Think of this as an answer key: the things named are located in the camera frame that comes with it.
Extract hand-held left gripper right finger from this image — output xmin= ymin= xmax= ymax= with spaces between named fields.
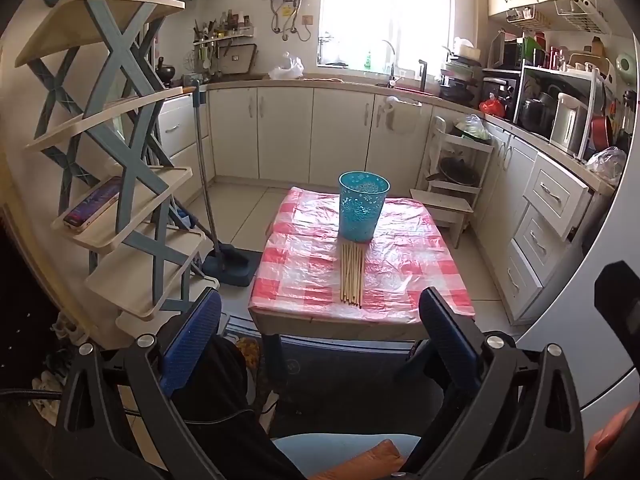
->
xmin=400 ymin=287 xmax=588 ymax=480

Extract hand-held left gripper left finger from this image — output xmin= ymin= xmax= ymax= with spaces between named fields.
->
xmin=50 ymin=290 xmax=223 ymax=480

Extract bundle of wooden chopsticks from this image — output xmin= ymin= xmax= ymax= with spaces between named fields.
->
xmin=340 ymin=240 xmax=364 ymax=308

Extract blue perforated utensil basket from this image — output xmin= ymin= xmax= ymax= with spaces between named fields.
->
xmin=338 ymin=170 xmax=391 ymax=242

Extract person's right hand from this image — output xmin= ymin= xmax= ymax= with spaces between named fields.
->
xmin=584 ymin=402 xmax=640 ymax=467

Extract black cloth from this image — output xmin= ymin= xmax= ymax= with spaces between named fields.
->
xmin=155 ymin=317 xmax=307 ymax=480

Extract open white drawer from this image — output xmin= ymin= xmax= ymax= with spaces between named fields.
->
xmin=525 ymin=152 xmax=592 ymax=241

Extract red white checkered tablecloth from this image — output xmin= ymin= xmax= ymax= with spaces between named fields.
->
xmin=248 ymin=186 xmax=476 ymax=326

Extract white step stool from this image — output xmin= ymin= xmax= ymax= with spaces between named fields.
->
xmin=410 ymin=189 xmax=475 ymax=248

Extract clear plastic bag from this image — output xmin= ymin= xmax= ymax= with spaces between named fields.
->
xmin=585 ymin=146 xmax=628 ymax=186

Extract light blue cloth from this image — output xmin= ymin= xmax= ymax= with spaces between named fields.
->
xmin=272 ymin=432 xmax=422 ymax=480

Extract smartphone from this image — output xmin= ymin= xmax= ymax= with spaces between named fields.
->
xmin=63 ymin=176 xmax=123 ymax=231

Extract black wok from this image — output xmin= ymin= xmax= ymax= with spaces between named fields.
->
xmin=425 ymin=157 xmax=481 ymax=187

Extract white storage trolley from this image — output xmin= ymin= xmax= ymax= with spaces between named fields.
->
xmin=425 ymin=116 xmax=496 ymax=211

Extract red pot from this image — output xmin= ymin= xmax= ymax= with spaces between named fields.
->
xmin=590 ymin=115 xmax=617 ymax=150

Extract white thermo pot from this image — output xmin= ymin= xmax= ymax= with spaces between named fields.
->
xmin=550 ymin=92 xmax=596 ymax=153

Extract black cooker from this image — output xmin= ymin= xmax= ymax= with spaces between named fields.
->
xmin=520 ymin=97 xmax=549 ymax=131

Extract bag of green vegetables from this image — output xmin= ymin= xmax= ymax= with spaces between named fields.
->
xmin=452 ymin=114 xmax=493 ymax=142

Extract cream lower kitchen cabinets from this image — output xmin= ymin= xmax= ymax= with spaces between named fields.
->
xmin=157 ymin=77 xmax=618 ymax=326

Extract white hanging bag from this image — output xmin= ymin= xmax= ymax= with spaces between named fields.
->
xmin=377 ymin=95 xmax=423 ymax=136

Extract white appliance rack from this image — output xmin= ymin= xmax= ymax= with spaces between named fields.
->
xmin=519 ymin=62 xmax=608 ymax=158

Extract black toaster oven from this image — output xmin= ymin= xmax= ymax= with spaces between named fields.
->
xmin=482 ymin=76 xmax=523 ymax=118

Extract row of bottles and jars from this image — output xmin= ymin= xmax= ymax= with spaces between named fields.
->
xmin=547 ymin=30 xmax=617 ymax=75

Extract stack of dishes and pans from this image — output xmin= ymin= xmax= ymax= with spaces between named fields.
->
xmin=440 ymin=37 xmax=483 ymax=102

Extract green box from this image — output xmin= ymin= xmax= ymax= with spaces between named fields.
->
xmin=524 ymin=35 xmax=547 ymax=67

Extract black microwave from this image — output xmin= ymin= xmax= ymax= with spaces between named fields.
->
xmin=487 ymin=32 xmax=526 ymax=71

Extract dark framed tray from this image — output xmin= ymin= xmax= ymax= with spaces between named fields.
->
xmin=220 ymin=43 xmax=258 ymax=76

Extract chrome sink faucet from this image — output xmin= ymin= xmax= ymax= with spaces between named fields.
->
xmin=382 ymin=40 xmax=401 ymax=86

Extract white plastic bag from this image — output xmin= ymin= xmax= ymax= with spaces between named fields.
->
xmin=268 ymin=52 xmax=306 ymax=80

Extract kitchen window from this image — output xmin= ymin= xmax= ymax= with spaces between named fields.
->
xmin=317 ymin=0 xmax=453 ymax=70

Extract dark long-handled dustpan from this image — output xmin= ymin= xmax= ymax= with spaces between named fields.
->
xmin=202 ymin=247 xmax=264 ymax=288

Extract black cable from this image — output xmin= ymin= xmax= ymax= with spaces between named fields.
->
xmin=0 ymin=386 xmax=68 ymax=403

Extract beige shelf rack blue frame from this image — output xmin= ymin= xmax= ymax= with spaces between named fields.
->
xmin=14 ymin=0 xmax=223 ymax=333

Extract white wire hanging basket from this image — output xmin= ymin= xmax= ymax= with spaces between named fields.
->
xmin=505 ymin=5 xmax=551 ymax=31
xmin=554 ymin=0 xmax=616 ymax=36

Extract wall rack with kitchen tools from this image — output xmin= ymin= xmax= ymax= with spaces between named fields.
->
xmin=192 ymin=9 xmax=256 ymax=76

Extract water heater hoses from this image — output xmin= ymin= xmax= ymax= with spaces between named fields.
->
xmin=270 ymin=0 xmax=312 ymax=42

